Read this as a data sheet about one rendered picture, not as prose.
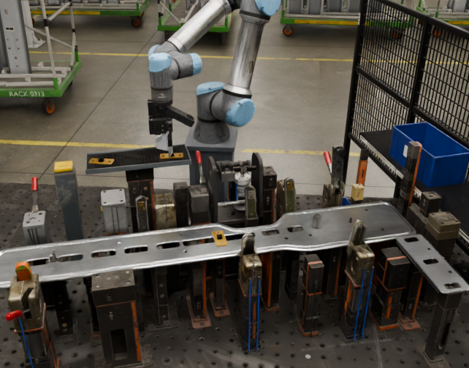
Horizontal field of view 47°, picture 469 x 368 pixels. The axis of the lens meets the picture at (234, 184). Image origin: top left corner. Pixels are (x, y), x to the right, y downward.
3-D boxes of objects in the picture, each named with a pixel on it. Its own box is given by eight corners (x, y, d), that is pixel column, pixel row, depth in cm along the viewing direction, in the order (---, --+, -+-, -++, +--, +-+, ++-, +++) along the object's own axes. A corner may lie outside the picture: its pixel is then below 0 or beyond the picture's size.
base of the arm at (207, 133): (196, 128, 233) (195, 106, 228) (231, 129, 232) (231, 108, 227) (191, 143, 220) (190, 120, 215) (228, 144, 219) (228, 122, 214)
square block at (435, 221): (421, 309, 193) (440, 225, 176) (410, 294, 200) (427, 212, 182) (441, 306, 195) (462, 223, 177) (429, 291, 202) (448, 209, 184)
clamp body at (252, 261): (239, 355, 174) (240, 271, 157) (231, 328, 184) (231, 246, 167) (267, 351, 176) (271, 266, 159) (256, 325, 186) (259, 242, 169)
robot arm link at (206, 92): (213, 106, 229) (212, 76, 222) (234, 116, 220) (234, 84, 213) (191, 113, 222) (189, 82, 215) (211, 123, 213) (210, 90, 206)
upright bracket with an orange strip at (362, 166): (346, 261, 217) (361, 150, 193) (345, 259, 218) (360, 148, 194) (353, 261, 218) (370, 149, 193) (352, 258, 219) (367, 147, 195)
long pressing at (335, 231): (-14, 296, 155) (-15, 292, 154) (-3, 250, 174) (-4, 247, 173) (420, 236, 183) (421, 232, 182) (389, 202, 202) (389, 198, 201)
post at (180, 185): (179, 278, 207) (174, 188, 188) (177, 270, 212) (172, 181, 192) (192, 277, 208) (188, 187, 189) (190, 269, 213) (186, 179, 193)
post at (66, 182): (70, 276, 208) (52, 176, 187) (71, 264, 215) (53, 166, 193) (90, 273, 210) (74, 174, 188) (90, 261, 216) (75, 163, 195)
